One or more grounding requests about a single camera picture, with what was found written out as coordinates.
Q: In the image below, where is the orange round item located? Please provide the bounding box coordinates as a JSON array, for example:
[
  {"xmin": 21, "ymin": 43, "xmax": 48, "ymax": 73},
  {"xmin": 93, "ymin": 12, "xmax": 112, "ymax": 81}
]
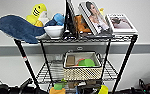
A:
[{"xmin": 76, "ymin": 58, "xmax": 87, "ymax": 67}]

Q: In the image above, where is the orange toy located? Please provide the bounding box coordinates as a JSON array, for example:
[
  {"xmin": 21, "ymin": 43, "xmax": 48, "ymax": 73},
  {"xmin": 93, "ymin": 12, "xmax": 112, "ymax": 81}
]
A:
[{"xmin": 73, "ymin": 14, "xmax": 92, "ymax": 37}]

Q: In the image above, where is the small white wall outlet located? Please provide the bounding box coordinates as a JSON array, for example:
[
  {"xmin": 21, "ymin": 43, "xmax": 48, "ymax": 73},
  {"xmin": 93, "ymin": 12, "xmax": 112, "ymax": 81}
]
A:
[{"xmin": 76, "ymin": 46, "xmax": 84, "ymax": 52}]

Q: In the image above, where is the small yellow item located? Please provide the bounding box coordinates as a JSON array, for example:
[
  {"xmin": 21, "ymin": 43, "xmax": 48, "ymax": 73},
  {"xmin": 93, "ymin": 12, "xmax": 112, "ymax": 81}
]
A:
[{"xmin": 98, "ymin": 8, "xmax": 106, "ymax": 16}]

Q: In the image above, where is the yellow-green small toy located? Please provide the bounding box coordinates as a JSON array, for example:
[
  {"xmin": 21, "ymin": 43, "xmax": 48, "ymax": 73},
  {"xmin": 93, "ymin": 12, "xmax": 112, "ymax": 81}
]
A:
[{"xmin": 60, "ymin": 78, "xmax": 68, "ymax": 85}]

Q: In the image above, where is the yellow striped shark plush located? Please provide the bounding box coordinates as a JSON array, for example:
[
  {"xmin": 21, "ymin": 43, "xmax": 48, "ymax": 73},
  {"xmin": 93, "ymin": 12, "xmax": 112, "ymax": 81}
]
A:
[{"xmin": 25, "ymin": 3, "xmax": 50, "ymax": 28}]

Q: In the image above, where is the green box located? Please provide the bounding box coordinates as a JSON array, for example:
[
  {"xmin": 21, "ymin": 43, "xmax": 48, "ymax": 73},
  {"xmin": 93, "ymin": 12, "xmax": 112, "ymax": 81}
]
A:
[{"xmin": 53, "ymin": 82, "xmax": 66, "ymax": 91}]

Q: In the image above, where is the tan box in basket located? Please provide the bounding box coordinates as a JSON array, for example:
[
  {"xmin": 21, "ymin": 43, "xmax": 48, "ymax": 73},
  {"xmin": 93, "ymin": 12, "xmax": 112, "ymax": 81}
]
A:
[{"xmin": 65, "ymin": 55, "xmax": 77, "ymax": 67}]

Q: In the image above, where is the yellow sponge block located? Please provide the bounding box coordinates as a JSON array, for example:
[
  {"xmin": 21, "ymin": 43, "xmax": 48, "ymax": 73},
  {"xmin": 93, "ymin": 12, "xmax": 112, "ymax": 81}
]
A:
[{"xmin": 97, "ymin": 84, "xmax": 110, "ymax": 94}]

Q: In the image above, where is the black bag with print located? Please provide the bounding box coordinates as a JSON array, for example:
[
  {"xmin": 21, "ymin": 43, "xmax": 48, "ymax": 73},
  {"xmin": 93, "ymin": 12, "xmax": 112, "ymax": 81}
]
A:
[{"xmin": 76, "ymin": 79, "xmax": 102, "ymax": 94}]

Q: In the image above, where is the pale woven basket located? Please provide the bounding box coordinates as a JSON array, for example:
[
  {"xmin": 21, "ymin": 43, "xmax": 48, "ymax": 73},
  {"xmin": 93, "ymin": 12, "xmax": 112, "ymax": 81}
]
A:
[{"xmin": 62, "ymin": 50, "xmax": 104, "ymax": 82}]

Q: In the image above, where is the long grey wall band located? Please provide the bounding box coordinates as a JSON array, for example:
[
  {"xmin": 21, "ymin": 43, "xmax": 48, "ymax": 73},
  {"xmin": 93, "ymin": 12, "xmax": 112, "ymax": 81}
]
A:
[{"xmin": 0, "ymin": 42, "xmax": 150, "ymax": 57}]

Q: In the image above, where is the green rounded item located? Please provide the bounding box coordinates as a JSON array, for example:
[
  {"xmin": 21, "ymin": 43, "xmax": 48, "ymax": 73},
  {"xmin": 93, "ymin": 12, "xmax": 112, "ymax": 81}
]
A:
[{"xmin": 78, "ymin": 58, "xmax": 96, "ymax": 68}]

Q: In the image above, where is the magazine with portrait cover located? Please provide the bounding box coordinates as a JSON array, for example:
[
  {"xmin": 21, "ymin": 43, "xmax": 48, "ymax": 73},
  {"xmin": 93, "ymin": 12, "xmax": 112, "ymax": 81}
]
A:
[{"xmin": 77, "ymin": 0, "xmax": 113, "ymax": 38}]

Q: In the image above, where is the white box with picture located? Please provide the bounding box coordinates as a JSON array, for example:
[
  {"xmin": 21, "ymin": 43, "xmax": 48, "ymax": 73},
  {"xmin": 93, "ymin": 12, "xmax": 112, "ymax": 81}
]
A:
[{"xmin": 105, "ymin": 12, "xmax": 139, "ymax": 36}]

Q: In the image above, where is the white bowl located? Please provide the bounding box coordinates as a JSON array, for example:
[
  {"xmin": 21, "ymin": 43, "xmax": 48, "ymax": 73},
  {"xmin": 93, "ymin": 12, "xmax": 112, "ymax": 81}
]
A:
[{"xmin": 43, "ymin": 24, "xmax": 66, "ymax": 40}]

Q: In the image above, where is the blue whale plush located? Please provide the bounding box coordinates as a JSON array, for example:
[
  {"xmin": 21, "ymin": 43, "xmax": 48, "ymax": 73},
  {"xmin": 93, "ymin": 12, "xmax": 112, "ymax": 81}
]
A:
[{"xmin": 0, "ymin": 13, "xmax": 59, "ymax": 45}]

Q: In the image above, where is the black wire shelf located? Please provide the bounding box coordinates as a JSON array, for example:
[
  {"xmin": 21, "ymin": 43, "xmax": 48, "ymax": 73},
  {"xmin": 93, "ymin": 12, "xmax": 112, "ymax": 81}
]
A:
[{"xmin": 13, "ymin": 31, "xmax": 139, "ymax": 94}]

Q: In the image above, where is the black flat frame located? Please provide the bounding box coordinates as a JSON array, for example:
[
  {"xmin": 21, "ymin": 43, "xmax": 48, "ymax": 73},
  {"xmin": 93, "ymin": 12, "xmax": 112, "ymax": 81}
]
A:
[{"xmin": 63, "ymin": 0, "xmax": 80, "ymax": 41}]

